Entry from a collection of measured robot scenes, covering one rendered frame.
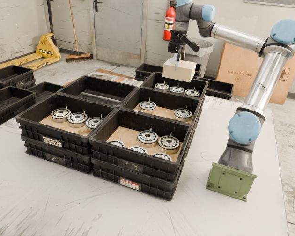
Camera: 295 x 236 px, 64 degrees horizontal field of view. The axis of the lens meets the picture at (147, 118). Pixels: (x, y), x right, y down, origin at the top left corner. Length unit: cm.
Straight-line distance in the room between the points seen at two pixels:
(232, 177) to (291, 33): 63
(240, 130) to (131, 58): 365
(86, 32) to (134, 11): 108
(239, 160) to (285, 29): 56
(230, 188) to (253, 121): 34
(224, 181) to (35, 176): 87
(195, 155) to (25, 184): 86
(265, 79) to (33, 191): 108
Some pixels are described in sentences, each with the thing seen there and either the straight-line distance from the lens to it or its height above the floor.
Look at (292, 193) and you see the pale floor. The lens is 248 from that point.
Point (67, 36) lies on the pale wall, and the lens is 515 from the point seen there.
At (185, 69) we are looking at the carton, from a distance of 131.
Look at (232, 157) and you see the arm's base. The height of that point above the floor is 89.
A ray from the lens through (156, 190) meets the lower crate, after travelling 107.
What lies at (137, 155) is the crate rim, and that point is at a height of 92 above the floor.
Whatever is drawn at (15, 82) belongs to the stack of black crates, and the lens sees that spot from 268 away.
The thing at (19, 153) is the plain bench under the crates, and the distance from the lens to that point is 141.
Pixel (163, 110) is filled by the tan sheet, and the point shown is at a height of 83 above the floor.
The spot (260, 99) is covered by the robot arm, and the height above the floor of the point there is 115.
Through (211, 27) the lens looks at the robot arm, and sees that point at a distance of 134.
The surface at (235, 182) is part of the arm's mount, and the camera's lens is 113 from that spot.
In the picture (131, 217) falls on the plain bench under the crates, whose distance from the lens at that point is 104.
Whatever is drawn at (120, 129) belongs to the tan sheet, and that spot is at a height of 83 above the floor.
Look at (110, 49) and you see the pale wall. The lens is 462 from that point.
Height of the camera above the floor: 155
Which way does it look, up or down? 32 degrees down
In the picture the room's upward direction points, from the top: 4 degrees clockwise
